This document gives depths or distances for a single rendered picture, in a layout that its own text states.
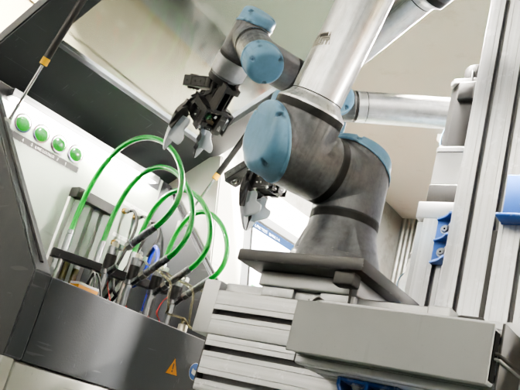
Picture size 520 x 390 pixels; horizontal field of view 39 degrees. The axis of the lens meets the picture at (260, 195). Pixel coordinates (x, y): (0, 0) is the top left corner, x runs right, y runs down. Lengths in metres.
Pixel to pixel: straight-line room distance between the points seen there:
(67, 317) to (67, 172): 0.73
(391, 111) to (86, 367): 0.87
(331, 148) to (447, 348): 0.41
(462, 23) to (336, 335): 4.12
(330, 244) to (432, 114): 0.69
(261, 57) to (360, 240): 0.42
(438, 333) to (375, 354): 0.08
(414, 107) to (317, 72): 0.62
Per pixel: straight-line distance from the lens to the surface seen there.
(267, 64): 1.40
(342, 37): 1.16
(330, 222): 1.16
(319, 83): 1.15
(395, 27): 1.37
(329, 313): 0.96
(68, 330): 1.46
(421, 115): 1.74
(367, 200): 1.19
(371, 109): 1.70
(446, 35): 5.09
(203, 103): 1.54
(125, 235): 2.22
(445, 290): 1.25
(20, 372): 1.41
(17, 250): 1.47
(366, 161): 1.20
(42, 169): 2.05
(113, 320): 1.52
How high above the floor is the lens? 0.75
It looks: 19 degrees up
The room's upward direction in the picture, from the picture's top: 16 degrees clockwise
